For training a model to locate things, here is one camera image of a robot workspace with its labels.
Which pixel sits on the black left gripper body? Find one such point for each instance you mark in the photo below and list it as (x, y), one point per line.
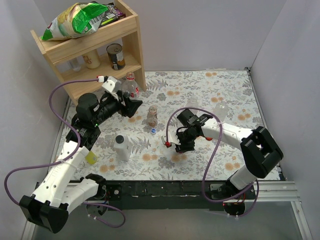
(125, 105)

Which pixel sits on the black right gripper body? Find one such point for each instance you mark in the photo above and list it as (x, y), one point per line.
(183, 142)

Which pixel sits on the crushed clear bottle red label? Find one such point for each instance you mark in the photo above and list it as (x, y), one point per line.
(130, 87)

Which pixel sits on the clear plastic bottle red label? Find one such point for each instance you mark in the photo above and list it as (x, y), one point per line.
(192, 102)

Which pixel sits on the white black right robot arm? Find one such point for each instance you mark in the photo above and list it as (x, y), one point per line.
(260, 151)

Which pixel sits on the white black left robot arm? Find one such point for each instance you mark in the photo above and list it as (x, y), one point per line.
(51, 203)

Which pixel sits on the small glass bottle red rim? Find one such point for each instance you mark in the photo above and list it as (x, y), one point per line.
(152, 118)

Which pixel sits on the white bottle black cap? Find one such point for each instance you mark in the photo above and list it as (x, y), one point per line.
(122, 147)

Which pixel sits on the yellow cap bottle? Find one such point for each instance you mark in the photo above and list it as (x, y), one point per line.
(91, 158)

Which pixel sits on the cream jar on shelf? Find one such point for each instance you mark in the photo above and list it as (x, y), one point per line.
(91, 59)

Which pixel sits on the dark food can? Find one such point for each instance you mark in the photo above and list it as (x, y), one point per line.
(116, 56)

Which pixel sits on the wooden shelf unit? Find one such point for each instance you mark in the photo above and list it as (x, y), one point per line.
(126, 31)

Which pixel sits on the clear glass on shelf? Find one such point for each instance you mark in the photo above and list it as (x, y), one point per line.
(74, 65)

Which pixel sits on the dark purple snack box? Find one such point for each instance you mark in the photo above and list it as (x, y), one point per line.
(113, 14)

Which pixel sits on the green chip bag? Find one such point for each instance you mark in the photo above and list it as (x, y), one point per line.
(79, 20)

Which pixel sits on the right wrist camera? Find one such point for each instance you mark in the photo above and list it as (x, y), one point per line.
(169, 139)

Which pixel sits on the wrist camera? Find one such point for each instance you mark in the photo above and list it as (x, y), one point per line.
(169, 139)
(112, 85)

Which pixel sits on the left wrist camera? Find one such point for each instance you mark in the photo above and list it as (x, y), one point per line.
(112, 85)

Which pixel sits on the aluminium frame rail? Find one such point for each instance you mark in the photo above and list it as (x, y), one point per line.
(278, 213)

